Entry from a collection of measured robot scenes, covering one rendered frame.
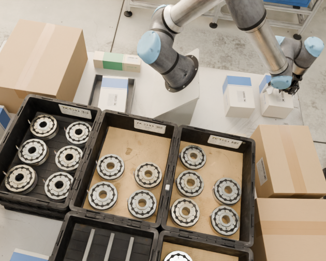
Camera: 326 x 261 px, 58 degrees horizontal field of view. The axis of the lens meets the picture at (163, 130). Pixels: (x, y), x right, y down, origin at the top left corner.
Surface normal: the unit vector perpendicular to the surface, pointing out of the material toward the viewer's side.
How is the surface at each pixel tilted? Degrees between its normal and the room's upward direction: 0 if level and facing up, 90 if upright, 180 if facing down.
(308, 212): 0
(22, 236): 0
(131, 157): 0
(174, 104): 47
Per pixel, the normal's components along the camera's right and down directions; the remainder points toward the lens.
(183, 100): -0.67, -0.41
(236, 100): 0.09, -0.51
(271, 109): -0.09, 0.85
